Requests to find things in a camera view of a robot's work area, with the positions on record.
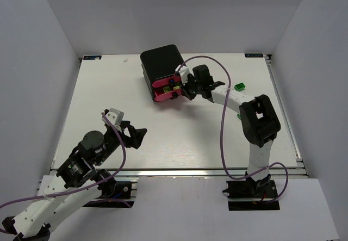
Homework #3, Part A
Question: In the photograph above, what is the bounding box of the green square lego brick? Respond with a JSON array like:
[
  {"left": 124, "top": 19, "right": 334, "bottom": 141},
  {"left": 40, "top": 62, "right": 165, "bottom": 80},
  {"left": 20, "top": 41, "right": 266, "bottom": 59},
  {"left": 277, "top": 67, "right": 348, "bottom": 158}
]
[{"left": 234, "top": 83, "right": 246, "bottom": 91}]

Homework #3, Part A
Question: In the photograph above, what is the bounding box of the yellow-green lego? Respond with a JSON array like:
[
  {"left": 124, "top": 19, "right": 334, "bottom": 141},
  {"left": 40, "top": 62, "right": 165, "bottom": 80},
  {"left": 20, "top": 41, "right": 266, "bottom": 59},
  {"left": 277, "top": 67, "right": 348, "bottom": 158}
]
[{"left": 163, "top": 86, "right": 171, "bottom": 93}]

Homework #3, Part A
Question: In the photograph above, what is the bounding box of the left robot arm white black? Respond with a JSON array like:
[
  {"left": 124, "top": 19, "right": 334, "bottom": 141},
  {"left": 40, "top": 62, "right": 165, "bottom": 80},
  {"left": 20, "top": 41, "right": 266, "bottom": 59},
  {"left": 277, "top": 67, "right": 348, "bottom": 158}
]
[{"left": 1, "top": 119, "right": 147, "bottom": 240}]

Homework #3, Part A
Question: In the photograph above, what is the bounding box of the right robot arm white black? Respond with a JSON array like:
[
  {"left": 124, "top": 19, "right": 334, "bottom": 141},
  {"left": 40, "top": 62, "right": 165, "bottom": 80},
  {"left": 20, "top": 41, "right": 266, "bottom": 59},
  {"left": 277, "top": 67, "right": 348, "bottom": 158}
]
[{"left": 175, "top": 65, "right": 281, "bottom": 197}]

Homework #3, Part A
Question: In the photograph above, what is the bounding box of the pink top drawer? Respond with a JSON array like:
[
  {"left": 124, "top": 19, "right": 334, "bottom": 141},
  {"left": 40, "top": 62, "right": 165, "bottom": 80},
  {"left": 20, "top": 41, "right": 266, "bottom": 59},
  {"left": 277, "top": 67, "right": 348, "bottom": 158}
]
[{"left": 152, "top": 75, "right": 181, "bottom": 88}]

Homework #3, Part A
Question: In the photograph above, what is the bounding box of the black drawer cabinet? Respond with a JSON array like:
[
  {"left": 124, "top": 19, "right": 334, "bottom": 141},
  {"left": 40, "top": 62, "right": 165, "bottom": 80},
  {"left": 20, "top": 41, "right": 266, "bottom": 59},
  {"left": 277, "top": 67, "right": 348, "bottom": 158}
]
[{"left": 140, "top": 44, "right": 184, "bottom": 101}]

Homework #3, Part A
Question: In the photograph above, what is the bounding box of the right blue corner label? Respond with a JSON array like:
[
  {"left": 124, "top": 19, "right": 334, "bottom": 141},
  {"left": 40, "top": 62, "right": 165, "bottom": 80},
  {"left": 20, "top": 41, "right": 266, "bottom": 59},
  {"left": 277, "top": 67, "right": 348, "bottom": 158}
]
[{"left": 244, "top": 53, "right": 264, "bottom": 58}]

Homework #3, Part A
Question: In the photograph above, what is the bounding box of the blue corner label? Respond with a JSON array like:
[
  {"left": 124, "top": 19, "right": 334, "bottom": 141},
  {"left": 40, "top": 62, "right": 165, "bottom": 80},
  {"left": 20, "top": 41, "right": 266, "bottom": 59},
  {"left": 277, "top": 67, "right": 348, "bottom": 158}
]
[
  {"left": 83, "top": 55, "right": 102, "bottom": 60},
  {"left": 244, "top": 53, "right": 264, "bottom": 58}
]

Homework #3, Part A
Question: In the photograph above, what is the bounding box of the left blue corner label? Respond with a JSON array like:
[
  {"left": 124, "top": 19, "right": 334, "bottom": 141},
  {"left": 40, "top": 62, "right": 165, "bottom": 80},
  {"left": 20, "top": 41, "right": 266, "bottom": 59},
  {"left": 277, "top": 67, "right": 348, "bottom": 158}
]
[{"left": 83, "top": 55, "right": 102, "bottom": 60}]

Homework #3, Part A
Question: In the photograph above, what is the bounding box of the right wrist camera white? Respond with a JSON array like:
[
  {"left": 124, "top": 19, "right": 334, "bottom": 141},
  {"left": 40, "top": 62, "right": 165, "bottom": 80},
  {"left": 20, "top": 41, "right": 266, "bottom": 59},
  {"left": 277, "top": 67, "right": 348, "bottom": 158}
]
[{"left": 175, "top": 65, "right": 190, "bottom": 85}]

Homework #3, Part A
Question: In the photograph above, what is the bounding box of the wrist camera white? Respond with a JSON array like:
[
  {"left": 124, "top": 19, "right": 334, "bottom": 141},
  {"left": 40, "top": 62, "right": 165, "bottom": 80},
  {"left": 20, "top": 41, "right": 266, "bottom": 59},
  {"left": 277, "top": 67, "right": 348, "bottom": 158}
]
[
  {"left": 175, "top": 65, "right": 190, "bottom": 85},
  {"left": 101, "top": 108, "right": 124, "bottom": 132}
]

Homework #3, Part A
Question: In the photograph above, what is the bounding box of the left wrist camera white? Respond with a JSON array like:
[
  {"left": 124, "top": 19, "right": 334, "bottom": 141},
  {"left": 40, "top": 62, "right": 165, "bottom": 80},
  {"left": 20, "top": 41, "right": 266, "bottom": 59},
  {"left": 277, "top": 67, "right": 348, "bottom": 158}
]
[{"left": 101, "top": 108, "right": 124, "bottom": 132}]

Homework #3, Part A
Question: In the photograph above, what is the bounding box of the aluminium front rail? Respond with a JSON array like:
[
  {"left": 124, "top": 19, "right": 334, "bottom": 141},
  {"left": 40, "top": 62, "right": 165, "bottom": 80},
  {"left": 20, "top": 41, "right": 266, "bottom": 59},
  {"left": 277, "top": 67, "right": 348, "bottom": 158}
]
[{"left": 116, "top": 166, "right": 308, "bottom": 177}]

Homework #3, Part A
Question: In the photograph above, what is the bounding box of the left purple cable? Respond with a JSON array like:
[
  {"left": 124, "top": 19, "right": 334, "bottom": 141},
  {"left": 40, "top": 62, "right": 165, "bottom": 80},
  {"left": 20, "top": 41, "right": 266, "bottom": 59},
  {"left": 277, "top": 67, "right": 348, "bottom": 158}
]
[{"left": 0, "top": 110, "right": 127, "bottom": 238}]

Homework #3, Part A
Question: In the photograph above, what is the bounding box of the purple cable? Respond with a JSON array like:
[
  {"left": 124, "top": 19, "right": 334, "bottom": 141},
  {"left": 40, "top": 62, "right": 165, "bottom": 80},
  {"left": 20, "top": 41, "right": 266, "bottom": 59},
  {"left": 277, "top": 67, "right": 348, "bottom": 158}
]
[
  {"left": 175, "top": 55, "right": 289, "bottom": 204},
  {"left": 0, "top": 110, "right": 127, "bottom": 238}
]

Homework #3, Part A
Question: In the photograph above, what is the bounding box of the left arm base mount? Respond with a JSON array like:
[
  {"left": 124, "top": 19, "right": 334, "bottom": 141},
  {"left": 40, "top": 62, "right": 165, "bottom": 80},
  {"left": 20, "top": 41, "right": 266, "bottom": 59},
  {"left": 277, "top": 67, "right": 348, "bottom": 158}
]
[{"left": 83, "top": 178, "right": 138, "bottom": 208}]

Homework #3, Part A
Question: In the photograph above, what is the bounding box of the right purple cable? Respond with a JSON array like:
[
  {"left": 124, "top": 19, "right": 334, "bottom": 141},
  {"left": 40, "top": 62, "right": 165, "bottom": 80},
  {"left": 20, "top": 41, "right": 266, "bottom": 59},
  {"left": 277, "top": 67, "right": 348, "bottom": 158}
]
[{"left": 175, "top": 55, "right": 289, "bottom": 204}]

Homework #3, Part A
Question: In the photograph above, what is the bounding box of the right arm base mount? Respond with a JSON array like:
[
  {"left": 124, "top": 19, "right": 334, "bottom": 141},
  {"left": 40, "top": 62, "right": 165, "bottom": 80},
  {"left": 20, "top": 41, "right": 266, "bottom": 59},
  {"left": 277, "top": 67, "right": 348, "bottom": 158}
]
[{"left": 222, "top": 180, "right": 280, "bottom": 211}]

